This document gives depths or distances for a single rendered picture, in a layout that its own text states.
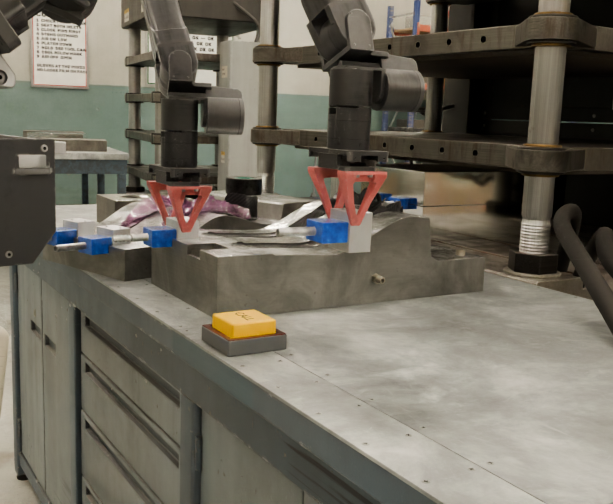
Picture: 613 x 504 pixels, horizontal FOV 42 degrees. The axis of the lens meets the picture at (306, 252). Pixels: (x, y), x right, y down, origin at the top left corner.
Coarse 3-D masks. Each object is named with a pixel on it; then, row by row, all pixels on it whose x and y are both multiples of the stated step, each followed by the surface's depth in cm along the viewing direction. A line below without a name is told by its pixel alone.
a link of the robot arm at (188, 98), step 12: (168, 96) 123; (180, 96) 124; (192, 96) 125; (204, 96) 125; (168, 108) 123; (180, 108) 122; (192, 108) 123; (204, 108) 124; (168, 120) 123; (180, 120) 123; (192, 120) 124; (204, 120) 125
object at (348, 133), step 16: (336, 112) 105; (352, 112) 104; (368, 112) 105; (336, 128) 105; (352, 128) 104; (368, 128) 106; (336, 144) 105; (352, 144) 105; (368, 144) 106; (352, 160) 102; (384, 160) 105
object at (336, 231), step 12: (336, 216) 109; (288, 228) 104; (300, 228) 105; (312, 228) 106; (324, 228) 105; (336, 228) 106; (348, 228) 107; (360, 228) 108; (312, 240) 107; (324, 240) 105; (336, 240) 106; (348, 240) 107; (360, 240) 108; (348, 252) 107
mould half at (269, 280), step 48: (192, 240) 124; (240, 240) 128; (288, 240) 132; (384, 240) 126; (192, 288) 119; (240, 288) 114; (288, 288) 118; (336, 288) 122; (384, 288) 127; (432, 288) 132; (480, 288) 138
